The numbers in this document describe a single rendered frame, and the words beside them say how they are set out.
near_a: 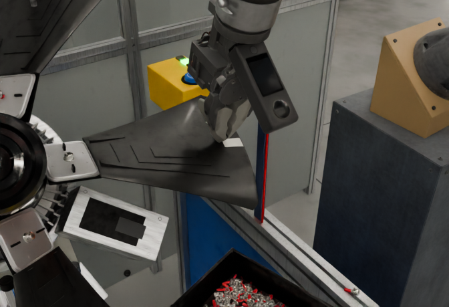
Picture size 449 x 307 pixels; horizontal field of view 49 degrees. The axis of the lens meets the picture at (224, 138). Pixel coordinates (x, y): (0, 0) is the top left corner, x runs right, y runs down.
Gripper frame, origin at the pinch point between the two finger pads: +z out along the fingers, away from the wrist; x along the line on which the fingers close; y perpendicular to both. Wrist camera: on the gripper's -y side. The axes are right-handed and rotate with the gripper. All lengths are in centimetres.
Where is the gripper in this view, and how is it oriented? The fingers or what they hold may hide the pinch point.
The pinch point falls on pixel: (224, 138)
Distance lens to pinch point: 73.4
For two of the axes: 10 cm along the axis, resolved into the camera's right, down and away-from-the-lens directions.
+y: -5.6, -6.8, 4.8
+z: -1.8, 6.7, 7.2
